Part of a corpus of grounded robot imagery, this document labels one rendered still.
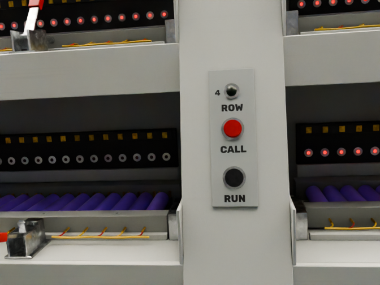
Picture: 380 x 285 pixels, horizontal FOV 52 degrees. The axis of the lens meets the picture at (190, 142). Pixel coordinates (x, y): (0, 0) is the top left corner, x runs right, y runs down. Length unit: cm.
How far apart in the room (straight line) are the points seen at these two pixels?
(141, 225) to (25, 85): 18
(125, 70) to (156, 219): 15
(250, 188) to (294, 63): 12
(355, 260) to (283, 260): 6
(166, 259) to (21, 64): 23
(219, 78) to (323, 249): 18
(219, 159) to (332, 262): 13
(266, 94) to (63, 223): 25
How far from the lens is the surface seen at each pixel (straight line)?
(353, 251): 39
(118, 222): 42
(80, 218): 43
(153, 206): 45
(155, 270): 37
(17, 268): 41
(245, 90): 35
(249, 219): 35
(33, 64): 42
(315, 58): 37
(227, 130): 34
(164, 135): 52
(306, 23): 45
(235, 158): 35
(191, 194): 35
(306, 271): 36
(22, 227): 42
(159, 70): 37
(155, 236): 41
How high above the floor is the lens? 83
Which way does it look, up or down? 5 degrees up
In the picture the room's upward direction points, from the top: 1 degrees counter-clockwise
